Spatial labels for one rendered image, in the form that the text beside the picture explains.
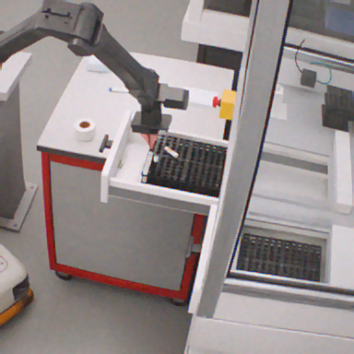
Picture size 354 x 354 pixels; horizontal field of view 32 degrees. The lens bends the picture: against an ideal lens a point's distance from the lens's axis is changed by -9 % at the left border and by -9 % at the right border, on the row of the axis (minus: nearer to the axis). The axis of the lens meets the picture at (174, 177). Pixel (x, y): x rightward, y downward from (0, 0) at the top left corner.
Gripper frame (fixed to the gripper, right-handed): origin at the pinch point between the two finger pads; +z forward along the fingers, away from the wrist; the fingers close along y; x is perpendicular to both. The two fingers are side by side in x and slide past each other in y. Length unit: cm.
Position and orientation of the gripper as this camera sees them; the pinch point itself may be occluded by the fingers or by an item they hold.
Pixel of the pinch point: (152, 145)
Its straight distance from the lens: 186.5
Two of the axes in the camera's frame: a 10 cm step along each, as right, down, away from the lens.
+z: 0.1, 7.4, 6.7
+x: 2.0, -6.6, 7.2
